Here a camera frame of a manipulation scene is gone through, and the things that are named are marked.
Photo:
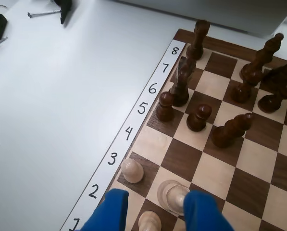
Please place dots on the black table clamp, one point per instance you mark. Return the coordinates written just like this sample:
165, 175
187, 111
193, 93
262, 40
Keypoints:
66, 12

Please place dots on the light wooden queen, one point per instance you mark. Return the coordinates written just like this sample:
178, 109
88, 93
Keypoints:
174, 199

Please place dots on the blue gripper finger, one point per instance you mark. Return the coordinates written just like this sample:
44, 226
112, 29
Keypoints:
109, 211
203, 214

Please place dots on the light wooden pawn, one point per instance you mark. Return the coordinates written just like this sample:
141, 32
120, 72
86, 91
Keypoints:
132, 172
148, 221

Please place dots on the dark wooden knight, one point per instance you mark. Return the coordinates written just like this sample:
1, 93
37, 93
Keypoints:
181, 84

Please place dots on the wooden chessboard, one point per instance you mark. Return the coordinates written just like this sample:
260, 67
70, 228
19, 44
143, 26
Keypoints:
241, 192

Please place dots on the grey flat panel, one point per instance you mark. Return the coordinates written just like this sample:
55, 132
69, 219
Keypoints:
229, 14

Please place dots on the dark wooden rook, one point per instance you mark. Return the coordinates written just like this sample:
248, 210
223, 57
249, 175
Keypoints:
198, 41

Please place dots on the white number label strip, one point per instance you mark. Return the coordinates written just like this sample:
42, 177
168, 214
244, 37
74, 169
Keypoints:
136, 121

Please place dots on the dark wooden pawn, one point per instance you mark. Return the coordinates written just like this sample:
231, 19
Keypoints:
269, 103
197, 120
240, 93
165, 108

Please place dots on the dark wooden bishop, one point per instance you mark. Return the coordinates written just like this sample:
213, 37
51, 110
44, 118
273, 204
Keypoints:
265, 55
227, 132

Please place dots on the metal clamp screw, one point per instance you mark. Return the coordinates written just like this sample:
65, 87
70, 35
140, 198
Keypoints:
44, 13

